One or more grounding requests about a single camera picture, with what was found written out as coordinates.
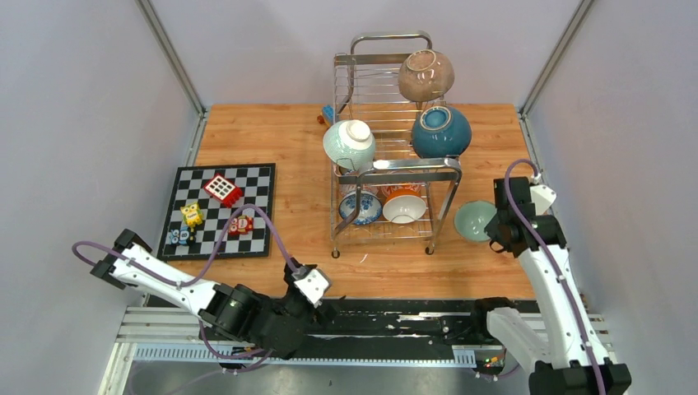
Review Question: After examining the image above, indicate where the small celadon green bowl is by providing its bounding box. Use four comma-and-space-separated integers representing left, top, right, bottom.
454, 200, 496, 243

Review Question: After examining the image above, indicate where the teal glazed bowl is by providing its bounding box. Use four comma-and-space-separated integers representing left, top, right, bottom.
411, 106, 472, 158

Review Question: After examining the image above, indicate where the large ribbed celadon bowl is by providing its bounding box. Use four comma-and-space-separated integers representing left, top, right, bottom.
323, 119, 376, 170

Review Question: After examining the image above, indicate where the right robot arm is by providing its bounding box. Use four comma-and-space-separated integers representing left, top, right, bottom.
470, 177, 632, 394

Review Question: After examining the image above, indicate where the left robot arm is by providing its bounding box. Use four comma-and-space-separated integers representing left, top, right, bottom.
91, 230, 338, 359

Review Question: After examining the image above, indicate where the steel two-tier dish rack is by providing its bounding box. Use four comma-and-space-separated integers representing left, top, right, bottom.
329, 30, 462, 258

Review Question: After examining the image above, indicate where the red robot toy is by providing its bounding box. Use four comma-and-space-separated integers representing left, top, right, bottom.
227, 215, 254, 236

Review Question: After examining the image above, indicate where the orange bowl white inside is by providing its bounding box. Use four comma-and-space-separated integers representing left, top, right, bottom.
383, 191, 427, 225

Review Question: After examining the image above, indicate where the blue floral bowl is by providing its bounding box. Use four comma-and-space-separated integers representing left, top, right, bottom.
338, 191, 383, 225

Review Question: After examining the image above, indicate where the orange floral white bowl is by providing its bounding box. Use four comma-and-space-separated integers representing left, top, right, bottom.
379, 184, 421, 198

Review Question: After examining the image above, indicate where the orange geometric pattern bowl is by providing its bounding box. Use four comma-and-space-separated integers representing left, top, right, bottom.
339, 184, 357, 198

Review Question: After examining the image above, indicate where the blue owl toy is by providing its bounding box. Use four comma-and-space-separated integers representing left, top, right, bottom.
166, 227, 196, 245

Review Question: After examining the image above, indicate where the yellow owl toy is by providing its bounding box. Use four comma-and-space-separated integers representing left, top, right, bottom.
179, 202, 204, 228

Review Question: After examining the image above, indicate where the red toy brick block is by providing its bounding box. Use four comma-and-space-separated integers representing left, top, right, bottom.
202, 174, 244, 208

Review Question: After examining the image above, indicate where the black white chessboard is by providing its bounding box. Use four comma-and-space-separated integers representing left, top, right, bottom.
157, 163, 277, 262

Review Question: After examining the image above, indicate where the brown speckled bowl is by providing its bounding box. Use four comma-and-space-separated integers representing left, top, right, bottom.
398, 49, 455, 102

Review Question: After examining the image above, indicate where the toy brick car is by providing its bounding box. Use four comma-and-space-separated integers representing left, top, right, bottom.
317, 105, 335, 127

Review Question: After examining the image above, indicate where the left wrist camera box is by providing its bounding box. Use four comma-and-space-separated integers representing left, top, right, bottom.
293, 268, 332, 308

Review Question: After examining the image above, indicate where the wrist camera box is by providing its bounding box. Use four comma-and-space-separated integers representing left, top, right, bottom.
293, 268, 332, 308
529, 184, 557, 216

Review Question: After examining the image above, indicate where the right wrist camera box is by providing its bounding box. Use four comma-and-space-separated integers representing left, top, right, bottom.
529, 184, 557, 216

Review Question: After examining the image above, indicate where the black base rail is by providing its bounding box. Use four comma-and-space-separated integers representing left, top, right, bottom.
124, 300, 505, 374

